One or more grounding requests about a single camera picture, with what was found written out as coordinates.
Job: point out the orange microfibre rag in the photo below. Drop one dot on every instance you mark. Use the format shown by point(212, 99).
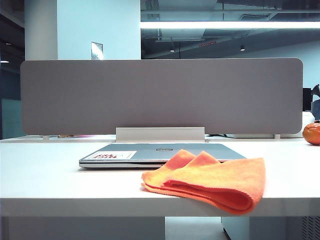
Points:
point(212, 180)

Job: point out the silver Dell laptop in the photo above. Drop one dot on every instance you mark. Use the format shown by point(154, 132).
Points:
point(150, 152)

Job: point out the grey fabric desk divider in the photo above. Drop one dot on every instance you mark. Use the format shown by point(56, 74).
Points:
point(160, 95)

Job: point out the white sticker with red print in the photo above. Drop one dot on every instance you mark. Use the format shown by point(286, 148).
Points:
point(113, 155)

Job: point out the pink paper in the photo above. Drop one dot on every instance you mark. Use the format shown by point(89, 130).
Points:
point(86, 136)

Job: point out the black monitor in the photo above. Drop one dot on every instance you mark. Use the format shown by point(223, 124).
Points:
point(307, 100)

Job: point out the orange tangerine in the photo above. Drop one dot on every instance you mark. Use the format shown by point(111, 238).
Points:
point(312, 133)

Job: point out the dark blue office chair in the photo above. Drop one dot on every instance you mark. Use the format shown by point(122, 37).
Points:
point(316, 105)

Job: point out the silver wall plate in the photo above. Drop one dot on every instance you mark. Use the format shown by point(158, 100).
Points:
point(97, 50)

